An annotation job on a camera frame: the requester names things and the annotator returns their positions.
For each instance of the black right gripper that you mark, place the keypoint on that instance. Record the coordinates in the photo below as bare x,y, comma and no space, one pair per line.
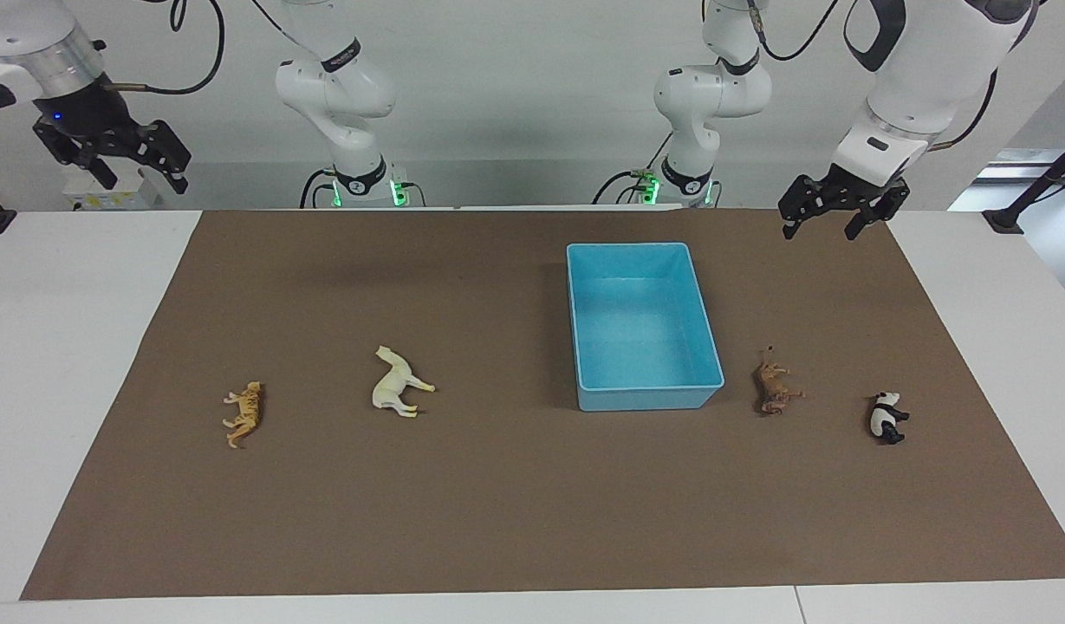
86,121

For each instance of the light blue storage box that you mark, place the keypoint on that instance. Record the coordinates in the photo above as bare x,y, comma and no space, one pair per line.
640,347

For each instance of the cream horse toy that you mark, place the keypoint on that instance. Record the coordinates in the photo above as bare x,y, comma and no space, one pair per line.
393,381

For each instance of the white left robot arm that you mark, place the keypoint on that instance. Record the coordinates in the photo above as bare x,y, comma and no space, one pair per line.
922,78

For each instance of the black white panda toy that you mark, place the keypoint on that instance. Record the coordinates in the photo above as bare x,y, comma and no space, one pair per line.
884,418

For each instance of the black clamp stand with pole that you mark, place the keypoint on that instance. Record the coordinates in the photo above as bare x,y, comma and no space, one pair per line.
1030,195

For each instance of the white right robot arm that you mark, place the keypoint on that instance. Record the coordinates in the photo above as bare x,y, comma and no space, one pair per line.
333,87

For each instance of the brown lion toy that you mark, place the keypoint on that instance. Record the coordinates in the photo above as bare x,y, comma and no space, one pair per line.
773,388

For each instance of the white yellow cardboard box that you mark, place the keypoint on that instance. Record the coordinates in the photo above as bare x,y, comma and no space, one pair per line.
120,192

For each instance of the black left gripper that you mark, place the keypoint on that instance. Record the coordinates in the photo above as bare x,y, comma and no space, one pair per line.
844,191

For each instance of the orange tiger toy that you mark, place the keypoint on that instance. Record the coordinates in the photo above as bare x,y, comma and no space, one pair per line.
246,414

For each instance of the brown table mat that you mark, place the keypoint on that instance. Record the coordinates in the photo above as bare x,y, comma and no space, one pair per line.
497,503

